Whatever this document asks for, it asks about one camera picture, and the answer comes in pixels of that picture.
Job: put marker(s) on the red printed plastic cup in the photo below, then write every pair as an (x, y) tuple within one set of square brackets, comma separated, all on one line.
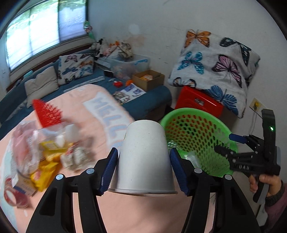
[(13, 197)]

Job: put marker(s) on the yellow snack wrapper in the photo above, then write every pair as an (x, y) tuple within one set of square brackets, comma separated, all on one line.
[(50, 153)]

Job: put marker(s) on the plush toys pile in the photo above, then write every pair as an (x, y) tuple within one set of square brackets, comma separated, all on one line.
[(103, 49)]

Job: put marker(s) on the clear plastic cup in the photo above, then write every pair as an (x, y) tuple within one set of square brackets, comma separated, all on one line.
[(58, 136)]

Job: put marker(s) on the small red toy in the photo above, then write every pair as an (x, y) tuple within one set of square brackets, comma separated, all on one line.
[(118, 84)]

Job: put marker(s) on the wall power socket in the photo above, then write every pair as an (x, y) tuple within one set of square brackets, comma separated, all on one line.
[(257, 106)]

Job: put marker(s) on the green plastic waste basket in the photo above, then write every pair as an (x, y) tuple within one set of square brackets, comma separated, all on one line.
[(195, 132)]

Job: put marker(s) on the red white wrapper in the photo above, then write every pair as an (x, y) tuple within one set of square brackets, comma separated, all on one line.
[(76, 158)]

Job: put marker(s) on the white paper cup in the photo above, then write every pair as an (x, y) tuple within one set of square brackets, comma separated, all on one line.
[(144, 167)]

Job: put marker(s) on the butterfly blanket bundle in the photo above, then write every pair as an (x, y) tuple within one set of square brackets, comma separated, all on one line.
[(220, 66)]

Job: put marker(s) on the pink plastic bag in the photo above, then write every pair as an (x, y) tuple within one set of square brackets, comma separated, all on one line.
[(25, 146)]

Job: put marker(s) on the magazine on sofa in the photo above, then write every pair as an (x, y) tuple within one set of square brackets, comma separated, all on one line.
[(128, 94)]

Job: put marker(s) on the window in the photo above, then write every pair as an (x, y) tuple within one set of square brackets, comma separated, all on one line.
[(42, 26)]

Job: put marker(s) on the blue sofa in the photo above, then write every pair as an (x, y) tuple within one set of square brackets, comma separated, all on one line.
[(14, 105)]

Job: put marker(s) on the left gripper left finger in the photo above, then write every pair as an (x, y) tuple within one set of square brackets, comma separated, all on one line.
[(54, 212)]

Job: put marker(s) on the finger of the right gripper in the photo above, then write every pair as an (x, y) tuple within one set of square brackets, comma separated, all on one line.
[(238, 138), (223, 151)]

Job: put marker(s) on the cardboard box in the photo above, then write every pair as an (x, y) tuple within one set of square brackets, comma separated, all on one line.
[(148, 80)]

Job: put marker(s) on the white milk carton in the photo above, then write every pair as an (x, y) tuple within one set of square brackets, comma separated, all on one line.
[(23, 184)]

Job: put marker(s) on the butterfly pillow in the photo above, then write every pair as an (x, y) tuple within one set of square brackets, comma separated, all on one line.
[(74, 66)]

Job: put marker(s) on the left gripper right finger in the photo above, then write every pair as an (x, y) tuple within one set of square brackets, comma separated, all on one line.
[(232, 210)]

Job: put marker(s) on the beige cushion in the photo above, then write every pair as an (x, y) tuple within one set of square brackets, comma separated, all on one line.
[(43, 84)]

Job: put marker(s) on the clear plastic storage bin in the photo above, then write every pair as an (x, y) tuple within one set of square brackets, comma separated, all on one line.
[(124, 69)]

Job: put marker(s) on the red plastic mesh mat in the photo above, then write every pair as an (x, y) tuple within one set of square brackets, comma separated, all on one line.
[(47, 114)]

